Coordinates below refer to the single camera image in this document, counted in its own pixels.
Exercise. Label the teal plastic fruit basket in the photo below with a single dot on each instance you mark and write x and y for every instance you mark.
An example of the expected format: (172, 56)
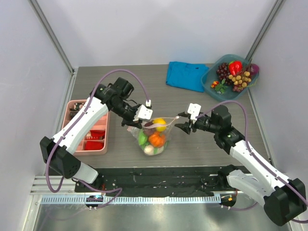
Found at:
(210, 76)

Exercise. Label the purple toy eggplant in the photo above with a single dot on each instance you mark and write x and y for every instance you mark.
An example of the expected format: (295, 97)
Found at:
(253, 69)

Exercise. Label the green toy cucumber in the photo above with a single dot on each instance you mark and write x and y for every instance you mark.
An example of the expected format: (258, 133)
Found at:
(142, 138)

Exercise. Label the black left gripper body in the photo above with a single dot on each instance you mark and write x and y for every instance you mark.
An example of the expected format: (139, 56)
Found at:
(128, 115)

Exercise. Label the beige toy potato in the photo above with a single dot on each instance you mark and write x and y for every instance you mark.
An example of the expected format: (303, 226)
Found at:
(149, 150)

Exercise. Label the purple toy grape bunch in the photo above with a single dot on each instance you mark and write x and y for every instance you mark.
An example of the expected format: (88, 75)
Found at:
(223, 73)

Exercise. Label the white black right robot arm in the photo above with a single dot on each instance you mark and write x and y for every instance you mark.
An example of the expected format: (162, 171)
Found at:
(282, 198)

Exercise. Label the blue folded cloth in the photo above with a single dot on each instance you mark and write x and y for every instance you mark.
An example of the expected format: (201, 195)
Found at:
(186, 76)

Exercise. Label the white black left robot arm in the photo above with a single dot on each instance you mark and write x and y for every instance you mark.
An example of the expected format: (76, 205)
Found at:
(58, 151)

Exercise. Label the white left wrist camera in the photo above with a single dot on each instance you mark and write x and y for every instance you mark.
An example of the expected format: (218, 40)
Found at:
(144, 112)

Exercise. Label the red toy bell pepper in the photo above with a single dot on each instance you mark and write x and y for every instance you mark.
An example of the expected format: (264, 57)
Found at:
(235, 67)

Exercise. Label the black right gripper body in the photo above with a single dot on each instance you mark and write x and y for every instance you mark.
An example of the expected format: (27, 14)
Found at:
(192, 124)

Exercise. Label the aluminium frame rail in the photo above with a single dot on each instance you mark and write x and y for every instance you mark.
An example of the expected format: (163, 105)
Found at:
(48, 183)

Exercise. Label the dark purple toy onion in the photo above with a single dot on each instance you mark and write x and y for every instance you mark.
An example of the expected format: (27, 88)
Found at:
(148, 131)

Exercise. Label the clear pink-dotted zip bag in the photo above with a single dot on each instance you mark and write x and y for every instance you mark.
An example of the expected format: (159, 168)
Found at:
(170, 124)

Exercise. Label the rose patterned dark cloth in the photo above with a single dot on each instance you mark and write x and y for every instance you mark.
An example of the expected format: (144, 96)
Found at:
(76, 107)

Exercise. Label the lower red folded cloth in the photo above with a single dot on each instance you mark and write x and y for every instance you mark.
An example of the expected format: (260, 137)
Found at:
(93, 145)

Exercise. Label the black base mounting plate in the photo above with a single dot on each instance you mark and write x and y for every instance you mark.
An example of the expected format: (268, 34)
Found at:
(163, 181)

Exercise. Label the brown toy longan bunch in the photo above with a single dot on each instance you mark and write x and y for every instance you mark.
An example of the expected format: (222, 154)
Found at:
(240, 81)

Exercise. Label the small cherry tomato sprig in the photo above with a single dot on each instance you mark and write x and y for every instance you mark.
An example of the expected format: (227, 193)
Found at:
(219, 87)

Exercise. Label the yellow toy mango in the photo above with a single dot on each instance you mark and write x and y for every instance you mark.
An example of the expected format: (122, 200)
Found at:
(162, 124)

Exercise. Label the white slotted cable duct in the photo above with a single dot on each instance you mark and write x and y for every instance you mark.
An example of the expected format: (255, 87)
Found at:
(95, 199)

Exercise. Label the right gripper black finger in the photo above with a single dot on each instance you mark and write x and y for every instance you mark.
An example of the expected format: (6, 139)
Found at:
(184, 114)
(186, 127)

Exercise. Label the pink plastic divided organizer tray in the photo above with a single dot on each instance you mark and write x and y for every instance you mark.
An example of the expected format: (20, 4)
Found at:
(101, 124)

